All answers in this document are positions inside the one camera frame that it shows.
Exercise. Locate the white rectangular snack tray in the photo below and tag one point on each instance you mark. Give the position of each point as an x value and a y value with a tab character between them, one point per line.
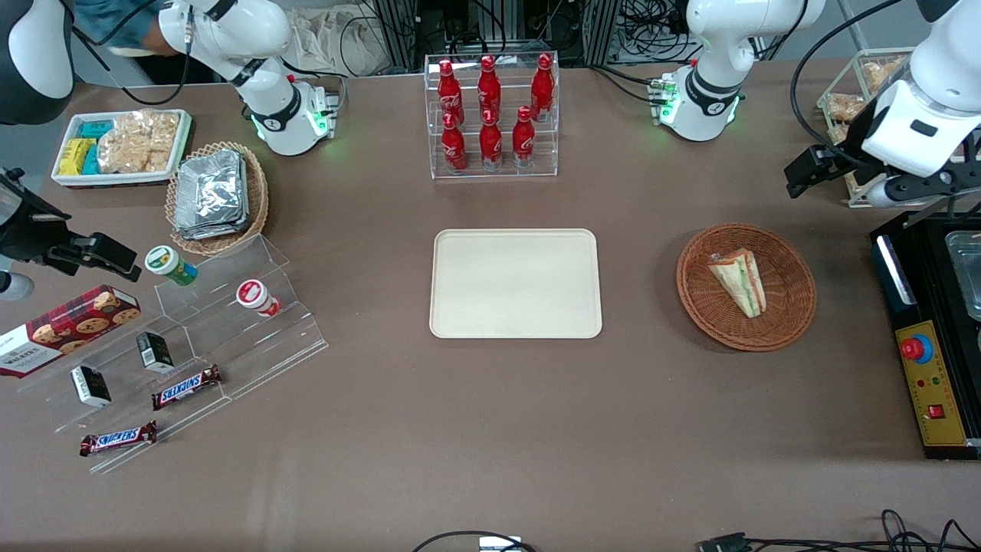
180	153

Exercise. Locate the small white device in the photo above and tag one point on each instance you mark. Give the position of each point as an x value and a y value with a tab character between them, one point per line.
500	544

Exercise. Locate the green-lidded snack cup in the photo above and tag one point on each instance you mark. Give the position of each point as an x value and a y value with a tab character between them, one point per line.
170	264

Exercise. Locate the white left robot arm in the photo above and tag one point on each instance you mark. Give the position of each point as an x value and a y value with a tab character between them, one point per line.
720	46

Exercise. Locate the yellow snack pack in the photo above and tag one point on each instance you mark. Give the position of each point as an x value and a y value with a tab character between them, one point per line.
73	156

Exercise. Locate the red cola bottle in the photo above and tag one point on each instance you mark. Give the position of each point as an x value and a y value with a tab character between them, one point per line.
542	88
490	142
523	138
454	146
489	88
449	92

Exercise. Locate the clear box with snacks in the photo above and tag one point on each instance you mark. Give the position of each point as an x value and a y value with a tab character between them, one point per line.
831	100

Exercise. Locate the brown Snickers bar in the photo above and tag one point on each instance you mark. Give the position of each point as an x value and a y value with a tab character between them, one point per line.
117	438
186	386

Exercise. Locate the white cloth bag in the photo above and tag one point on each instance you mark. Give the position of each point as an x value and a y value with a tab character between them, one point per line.
329	42

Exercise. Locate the yellow control panel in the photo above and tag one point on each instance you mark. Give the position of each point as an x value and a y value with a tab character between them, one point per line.
946	383

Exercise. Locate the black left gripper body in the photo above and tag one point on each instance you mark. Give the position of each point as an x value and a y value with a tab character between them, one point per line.
849	156

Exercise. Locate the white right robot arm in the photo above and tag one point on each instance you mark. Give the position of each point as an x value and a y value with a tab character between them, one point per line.
268	100

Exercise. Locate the red emergency stop button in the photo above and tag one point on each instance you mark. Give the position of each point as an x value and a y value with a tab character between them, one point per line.
913	349

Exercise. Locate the clear rectangular container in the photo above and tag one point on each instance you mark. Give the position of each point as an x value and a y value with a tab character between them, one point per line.
967	268

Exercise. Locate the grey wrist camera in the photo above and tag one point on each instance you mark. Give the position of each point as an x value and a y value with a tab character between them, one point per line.
880	193
14	287

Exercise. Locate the plastic-wrapped triangle sandwich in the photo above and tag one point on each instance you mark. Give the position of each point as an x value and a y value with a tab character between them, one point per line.
739	280

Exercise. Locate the person in blue shirt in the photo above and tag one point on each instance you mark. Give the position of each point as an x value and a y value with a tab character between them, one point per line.
115	19

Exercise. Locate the small black box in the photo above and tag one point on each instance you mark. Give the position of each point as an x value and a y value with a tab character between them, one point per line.
155	351
91	386

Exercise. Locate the aluminium frame post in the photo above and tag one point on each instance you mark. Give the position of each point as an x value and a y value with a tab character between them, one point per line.
398	31
602	31

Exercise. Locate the oval brown wicker basket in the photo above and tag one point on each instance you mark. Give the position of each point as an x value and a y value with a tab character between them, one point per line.
257	199

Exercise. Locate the bagged fried snack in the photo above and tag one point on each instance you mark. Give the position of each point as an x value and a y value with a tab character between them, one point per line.
844	107
881	75
840	133

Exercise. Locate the clear acrylic stepped stand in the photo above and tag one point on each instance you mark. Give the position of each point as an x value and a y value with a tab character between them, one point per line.
253	353

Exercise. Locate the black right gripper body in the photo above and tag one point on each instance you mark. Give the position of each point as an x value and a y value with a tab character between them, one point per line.
23	230

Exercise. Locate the clear bag of crackers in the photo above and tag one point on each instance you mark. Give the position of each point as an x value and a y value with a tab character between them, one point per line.
138	142

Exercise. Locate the silver foil packs stack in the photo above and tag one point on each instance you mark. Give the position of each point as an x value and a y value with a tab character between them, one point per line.
211	195

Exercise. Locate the clear acrylic bottle rack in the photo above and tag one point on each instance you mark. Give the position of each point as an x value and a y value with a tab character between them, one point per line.
536	165

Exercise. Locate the red-lidded snack cup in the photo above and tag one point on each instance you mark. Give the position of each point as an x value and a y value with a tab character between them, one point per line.
257	297

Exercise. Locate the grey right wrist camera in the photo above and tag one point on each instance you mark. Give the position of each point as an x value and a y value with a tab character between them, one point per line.
14	287

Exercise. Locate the round brown wicker basket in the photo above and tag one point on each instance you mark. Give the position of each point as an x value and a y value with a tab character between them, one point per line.
789	307

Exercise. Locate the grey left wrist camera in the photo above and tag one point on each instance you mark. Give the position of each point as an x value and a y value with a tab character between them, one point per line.
880	193

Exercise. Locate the red tartan cookie box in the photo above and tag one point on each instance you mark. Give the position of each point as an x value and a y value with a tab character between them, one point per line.
65	330

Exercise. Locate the teal snack pack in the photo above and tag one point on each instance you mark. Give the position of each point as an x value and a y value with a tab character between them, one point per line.
92	161
98	129

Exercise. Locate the black machine housing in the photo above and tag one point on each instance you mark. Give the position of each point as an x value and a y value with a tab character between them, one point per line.
889	264

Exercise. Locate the cream plastic tray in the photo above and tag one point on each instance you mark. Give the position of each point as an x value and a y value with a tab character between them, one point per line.
515	284

